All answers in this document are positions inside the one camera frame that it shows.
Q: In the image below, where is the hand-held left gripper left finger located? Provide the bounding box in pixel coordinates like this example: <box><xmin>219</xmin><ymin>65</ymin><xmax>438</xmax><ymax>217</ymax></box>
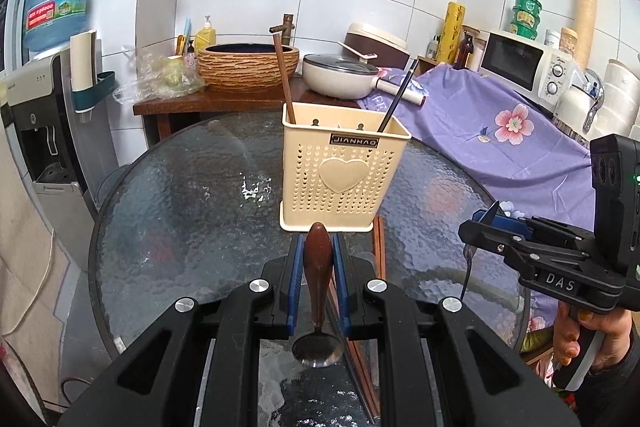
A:
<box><xmin>60</xmin><ymin>234</ymin><xmax>306</xmax><ymax>427</ymax></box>

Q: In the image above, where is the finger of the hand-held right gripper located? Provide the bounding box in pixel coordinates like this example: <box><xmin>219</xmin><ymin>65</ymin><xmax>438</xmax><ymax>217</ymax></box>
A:
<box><xmin>472</xmin><ymin>209</ymin><xmax>596</xmax><ymax>249</ymax></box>
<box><xmin>459</xmin><ymin>219</ymin><xmax>596</xmax><ymax>281</ymax></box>

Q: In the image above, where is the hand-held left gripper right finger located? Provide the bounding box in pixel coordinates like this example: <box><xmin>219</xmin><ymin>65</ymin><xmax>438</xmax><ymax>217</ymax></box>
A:
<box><xmin>331</xmin><ymin>233</ymin><xmax>581</xmax><ymax>427</ymax></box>

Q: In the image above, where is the wooden-handled metal spoon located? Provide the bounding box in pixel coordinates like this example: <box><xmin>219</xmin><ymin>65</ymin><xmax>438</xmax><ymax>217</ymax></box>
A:
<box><xmin>291</xmin><ymin>223</ymin><xmax>346</xmax><ymax>368</ymax></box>

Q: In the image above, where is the cream perforated utensil holder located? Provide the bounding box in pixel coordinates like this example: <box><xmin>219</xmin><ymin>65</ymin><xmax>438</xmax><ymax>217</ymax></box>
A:
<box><xmin>279</xmin><ymin>102</ymin><xmax>413</xmax><ymax>234</ymax></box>

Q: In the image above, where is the plain black chopstick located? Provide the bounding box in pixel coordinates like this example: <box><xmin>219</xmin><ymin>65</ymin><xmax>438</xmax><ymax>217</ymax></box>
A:
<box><xmin>376</xmin><ymin>59</ymin><xmax>420</xmax><ymax>134</ymax></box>

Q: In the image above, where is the person's right forearm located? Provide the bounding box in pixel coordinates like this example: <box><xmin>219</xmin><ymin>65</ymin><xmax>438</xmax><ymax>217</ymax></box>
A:
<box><xmin>570</xmin><ymin>332</ymin><xmax>640</xmax><ymax>427</ymax></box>

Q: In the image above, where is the person's right hand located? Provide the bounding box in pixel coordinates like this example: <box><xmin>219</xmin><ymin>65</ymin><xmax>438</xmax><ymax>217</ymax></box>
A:
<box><xmin>552</xmin><ymin>302</ymin><xmax>638</xmax><ymax>375</ymax></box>

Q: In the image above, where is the purple floral cloth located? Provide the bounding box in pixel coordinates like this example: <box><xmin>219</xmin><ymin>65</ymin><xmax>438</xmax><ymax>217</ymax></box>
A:
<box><xmin>360</xmin><ymin>62</ymin><xmax>601</xmax><ymax>350</ymax></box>

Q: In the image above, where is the white electric kettle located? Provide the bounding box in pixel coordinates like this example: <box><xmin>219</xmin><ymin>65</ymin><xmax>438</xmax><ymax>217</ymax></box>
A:
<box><xmin>552</xmin><ymin>69</ymin><xmax>606</xmax><ymax>144</ymax></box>

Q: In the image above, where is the round glass table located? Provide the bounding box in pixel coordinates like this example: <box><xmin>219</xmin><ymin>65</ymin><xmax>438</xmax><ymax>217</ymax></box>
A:
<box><xmin>87</xmin><ymin>109</ymin><xmax>533</xmax><ymax>427</ymax></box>

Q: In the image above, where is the white microwave oven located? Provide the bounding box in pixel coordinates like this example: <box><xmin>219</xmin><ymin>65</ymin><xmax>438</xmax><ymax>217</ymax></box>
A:
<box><xmin>479</xmin><ymin>29</ymin><xmax>566</xmax><ymax>108</ymax></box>

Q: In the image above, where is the beige lidded jar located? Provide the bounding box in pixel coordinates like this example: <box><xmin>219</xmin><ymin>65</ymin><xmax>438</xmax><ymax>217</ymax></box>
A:
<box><xmin>559</xmin><ymin>27</ymin><xmax>579</xmax><ymax>58</ymax></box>

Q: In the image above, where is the brown glass bottle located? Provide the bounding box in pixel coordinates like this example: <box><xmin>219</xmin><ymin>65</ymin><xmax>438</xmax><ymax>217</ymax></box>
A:
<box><xmin>452</xmin><ymin>29</ymin><xmax>476</xmax><ymax>70</ymax></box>

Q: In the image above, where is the dark wooden counter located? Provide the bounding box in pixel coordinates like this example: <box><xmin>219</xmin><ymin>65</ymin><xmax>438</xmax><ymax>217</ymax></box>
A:
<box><xmin>132</xmin><ymin>77</ymin><xmax>361</xmax><ymax>148</ymax></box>

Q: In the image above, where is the tall beige roll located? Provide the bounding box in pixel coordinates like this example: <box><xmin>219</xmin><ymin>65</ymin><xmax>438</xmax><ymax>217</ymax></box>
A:
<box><xmin>572</xmin><ymin>0</ymin><xmax>600</xmax><ymax>70</ymax></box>

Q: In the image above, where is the yellow wrapped roll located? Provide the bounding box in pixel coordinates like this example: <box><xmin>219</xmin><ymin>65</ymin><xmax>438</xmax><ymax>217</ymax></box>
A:
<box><xmin>436</xmin><ymin>2</ymin><xmax>466</xmax><ymax>66</ymax></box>

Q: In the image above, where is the cream pan with lid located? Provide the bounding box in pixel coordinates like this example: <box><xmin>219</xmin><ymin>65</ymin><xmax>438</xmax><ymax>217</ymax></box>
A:
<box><xmin>301</xmin><ymin>53</ymin><xmax>429</xmax><ymax>108</ymax></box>

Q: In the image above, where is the stack of green bowls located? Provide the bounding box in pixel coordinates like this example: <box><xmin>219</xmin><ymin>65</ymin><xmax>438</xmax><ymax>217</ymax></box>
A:
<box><xmin>510</xmin><ymin>0</ymin><xmax>544</xmax><ymax>40</ymax></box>

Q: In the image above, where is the woven pattern wash basin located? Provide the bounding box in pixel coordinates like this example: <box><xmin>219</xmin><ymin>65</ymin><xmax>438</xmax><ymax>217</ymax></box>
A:
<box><xmin>196</xmin><ymin>43</ymin><xmax>301</xmax><ymax>94</ymax></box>

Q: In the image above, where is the brown and cream rice cooker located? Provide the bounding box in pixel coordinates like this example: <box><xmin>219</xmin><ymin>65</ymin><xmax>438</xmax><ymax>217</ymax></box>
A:
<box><xmin>345</xmin><ymin>23</ymin><xmax>411</xmax><ymax>68</ymax></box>

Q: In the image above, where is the clear plastic bag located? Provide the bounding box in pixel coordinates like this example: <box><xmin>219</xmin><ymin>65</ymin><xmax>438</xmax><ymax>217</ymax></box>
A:
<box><xmin>112</xmin><ymin>44</ymin><xmax>206</xmax><ymax>105</ymax></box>

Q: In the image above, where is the bronze faucet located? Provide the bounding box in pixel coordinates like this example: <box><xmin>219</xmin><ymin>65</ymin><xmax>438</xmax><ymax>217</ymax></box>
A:
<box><xmin>269</xmin><ymin>13</ymin><xmax>296</xmax><ymax>49</ymax></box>

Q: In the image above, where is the yellow soap pump bottle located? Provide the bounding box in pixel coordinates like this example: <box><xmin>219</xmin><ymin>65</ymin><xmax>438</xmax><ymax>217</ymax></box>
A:
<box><xmin>194</xmin><ymin>14</ymin><xmax>217</xmax><ymax>53</ymax></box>

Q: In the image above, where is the beige hanging cloth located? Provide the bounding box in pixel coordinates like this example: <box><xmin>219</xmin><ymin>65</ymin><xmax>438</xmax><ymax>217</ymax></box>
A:
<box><xmin>0</xmin><ymin>127</ymin><xmax>71</xmax><ymax>338</ymax></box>

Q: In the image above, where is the paper cup dispenser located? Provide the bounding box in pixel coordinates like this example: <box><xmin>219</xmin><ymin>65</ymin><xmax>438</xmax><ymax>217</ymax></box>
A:
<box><xmin>69</xmin><ymin>29</ymin><xmax>116</xmax><ymax>115</ymax></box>

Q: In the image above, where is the grey water dispenser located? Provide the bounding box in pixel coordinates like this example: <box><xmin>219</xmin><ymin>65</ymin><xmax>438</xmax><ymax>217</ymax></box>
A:
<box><xmin>0</xmin><ymin>53</ymin><xmax>100</xmax><ymax>268</ymax></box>

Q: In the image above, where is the white cable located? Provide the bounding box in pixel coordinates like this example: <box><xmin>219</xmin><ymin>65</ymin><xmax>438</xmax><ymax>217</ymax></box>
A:
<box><xmin>0</xmin><ymin>227</ymin><xmax>57</xmax><ymax>339</ymax></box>

